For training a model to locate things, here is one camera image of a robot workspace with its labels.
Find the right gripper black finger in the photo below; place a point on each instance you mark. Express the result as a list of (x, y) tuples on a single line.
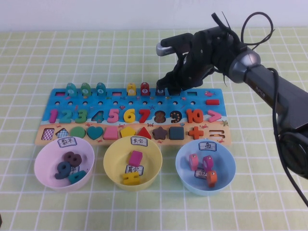
[(172, 77), (183, 86)]

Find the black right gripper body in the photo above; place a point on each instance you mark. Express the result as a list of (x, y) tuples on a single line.
[(207, 53)]

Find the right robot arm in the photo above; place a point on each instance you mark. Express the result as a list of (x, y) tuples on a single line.
[(264, 89)]

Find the brown fish piece eight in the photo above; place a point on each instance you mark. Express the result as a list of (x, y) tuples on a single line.
[(160, 92)]

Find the red fish piece seven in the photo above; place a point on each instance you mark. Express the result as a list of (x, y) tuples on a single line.
[(145, 89)]

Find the blue ocean puzzle board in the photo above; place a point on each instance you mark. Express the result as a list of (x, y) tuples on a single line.
[(154, 105)]

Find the yellow fish piece six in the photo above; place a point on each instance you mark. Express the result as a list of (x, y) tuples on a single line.
[(131, 90)]

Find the dark blue square piece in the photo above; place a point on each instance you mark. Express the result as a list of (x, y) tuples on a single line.
[(176, 133)]

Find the brown star piece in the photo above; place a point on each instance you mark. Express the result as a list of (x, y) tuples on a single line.
[(160, 133)]

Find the red triangle piece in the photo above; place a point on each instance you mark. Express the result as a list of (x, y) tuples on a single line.
[(144, 134)]

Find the white rim label blue bowl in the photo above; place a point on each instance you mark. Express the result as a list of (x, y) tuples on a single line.
[(207, 146)]

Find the white rim label yellow bowl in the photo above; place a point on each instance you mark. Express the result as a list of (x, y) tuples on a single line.
[(138, 141)]

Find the yellow pentagon piece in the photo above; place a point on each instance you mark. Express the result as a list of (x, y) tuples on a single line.
[(128, 132)]

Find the teal fish piece four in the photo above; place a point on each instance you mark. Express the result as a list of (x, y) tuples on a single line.
[(100, 89)]

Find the pink fish piece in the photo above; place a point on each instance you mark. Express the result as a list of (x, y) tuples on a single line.
[(193, 162)]

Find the magenta fish piece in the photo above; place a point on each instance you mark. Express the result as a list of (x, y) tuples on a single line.
[(208, 163)]

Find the yellow plastic bowl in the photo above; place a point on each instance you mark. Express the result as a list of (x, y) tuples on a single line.
[(151, 163)]

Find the pink trapezoid piece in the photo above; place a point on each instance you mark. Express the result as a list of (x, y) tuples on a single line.
[(111, 133)]

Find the magenta rectangle piece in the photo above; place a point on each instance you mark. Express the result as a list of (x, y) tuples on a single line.
[(135, 158)]

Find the green fish piece three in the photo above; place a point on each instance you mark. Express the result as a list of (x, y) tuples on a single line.
[(85, 90)]

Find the light blue plastic bowl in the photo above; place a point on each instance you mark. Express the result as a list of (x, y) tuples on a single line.
[(223, 168)]

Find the teal heart piece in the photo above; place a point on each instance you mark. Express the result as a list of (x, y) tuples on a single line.
[(95, 132)]

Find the white inner label yellow bowl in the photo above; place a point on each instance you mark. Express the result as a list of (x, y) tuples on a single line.
[(134, 169)]

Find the orange fish piece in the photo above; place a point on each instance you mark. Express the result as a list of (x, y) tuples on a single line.
[(211, 179)]

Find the teal fish piece two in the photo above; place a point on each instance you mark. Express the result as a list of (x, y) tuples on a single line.
[(71, 90)]

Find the green circle piece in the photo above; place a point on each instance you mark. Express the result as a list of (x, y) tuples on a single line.
[(78, 132)]

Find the white rim label pink bowl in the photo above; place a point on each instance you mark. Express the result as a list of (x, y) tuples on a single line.
[(67, 142)]

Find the white inner label pink bowl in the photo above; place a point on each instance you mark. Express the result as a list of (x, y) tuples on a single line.
[(76, 169)]

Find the pink plastic bowl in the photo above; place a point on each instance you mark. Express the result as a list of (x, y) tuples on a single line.
[(45, 166)]

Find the orange number ten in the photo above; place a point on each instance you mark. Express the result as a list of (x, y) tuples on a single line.
[(190, 116)]

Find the red minus sign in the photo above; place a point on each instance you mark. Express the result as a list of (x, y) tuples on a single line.
[(212, 102)]

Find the pink greater-than sign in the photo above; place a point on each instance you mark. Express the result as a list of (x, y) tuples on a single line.
[(216, 116)]

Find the red number seven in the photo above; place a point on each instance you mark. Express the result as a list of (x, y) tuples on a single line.
[(145, 115)]

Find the orange plus sign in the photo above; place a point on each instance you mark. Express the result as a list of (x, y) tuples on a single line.
[(196, 133)]

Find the yellow number six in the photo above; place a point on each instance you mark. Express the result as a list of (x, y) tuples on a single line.
[(127, 117)]

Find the pink number five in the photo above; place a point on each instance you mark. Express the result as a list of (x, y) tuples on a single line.
[(113, 116)]

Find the green number three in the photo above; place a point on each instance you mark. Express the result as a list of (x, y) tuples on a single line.
[(81, 116)]

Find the green checkered tablecloth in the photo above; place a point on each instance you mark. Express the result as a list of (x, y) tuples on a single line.
[(72, 60)]

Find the yellow equals sign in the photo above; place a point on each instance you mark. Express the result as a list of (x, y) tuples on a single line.
[(131, 180)]

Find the blue number two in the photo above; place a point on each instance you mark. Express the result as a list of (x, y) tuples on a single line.
[(67, 119)]

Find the pink number one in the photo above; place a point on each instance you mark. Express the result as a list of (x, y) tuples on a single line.
[(54, 116)]

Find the brown number eight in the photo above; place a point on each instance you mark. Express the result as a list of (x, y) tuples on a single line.
[(68, 157)]

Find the teal number four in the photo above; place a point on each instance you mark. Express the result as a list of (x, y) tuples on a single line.
[(78, 177)]

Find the dark blue number nine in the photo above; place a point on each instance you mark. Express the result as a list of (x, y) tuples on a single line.
[(60, 173)]

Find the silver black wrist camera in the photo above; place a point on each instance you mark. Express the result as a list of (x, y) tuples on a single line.
[(173, 44)]

